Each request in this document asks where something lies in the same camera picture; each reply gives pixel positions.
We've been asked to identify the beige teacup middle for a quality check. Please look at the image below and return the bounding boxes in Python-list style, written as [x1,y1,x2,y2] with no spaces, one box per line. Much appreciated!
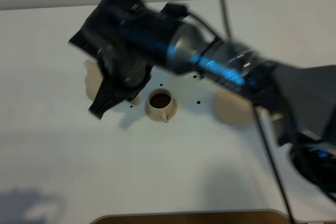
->
[146,89,174,108]

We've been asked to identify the black right camera cable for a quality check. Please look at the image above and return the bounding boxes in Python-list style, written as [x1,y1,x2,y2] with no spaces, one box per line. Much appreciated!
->
[130,0,296,224]

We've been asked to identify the beige ceramic teapot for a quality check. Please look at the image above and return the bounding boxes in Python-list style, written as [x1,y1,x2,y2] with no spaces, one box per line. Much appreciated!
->
[85,59,145,106]

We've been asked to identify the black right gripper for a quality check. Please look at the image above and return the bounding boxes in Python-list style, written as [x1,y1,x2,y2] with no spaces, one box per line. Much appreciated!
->
[69,0,152,119]

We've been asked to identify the beige saucer middle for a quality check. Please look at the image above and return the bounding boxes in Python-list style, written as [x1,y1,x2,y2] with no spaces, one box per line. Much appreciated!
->
[145,99,177,123]

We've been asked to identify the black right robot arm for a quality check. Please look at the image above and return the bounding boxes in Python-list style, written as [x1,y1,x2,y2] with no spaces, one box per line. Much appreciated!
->
[69,0,335,199]

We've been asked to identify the beige teapot saucer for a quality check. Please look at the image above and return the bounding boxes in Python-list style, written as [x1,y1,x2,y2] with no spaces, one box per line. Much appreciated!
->
[213,89,254,126]

